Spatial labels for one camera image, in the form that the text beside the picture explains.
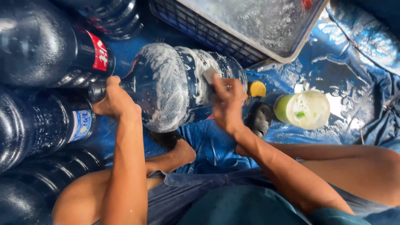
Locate person's right hand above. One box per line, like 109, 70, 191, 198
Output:
212, 74, 249, 137

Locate person's left hand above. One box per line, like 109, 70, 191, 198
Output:
92, 76, 142, 122

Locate grey scrubbing sponge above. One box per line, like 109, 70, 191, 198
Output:
202, 67, 218, 85

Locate soapy clear water gallon bottle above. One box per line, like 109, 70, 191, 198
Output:
88, 43, 248, 133

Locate yellow sponge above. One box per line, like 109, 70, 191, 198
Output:
248, 81, 267, 98

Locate black sandal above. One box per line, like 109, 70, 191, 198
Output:
148, 130, 185, 152
247, 102, 273, 139

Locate blue plastic crate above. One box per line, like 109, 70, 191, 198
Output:
148, 0, 330, 69

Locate dark blue water gallon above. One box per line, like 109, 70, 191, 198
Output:
0, 180, 54, 225
0, 147, 105, 225
51, 0, 144, 41

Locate water gallon with red label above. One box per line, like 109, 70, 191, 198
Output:
0, 0, 116, 89

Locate plastic jar with green liquid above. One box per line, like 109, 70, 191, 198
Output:
273, 90, 331, 130

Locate water gallon with blue label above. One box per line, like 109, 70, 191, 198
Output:
0, 85, 96, 174

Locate blue tarpaulin sheet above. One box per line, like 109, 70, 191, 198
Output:
78, 0, 400, 175

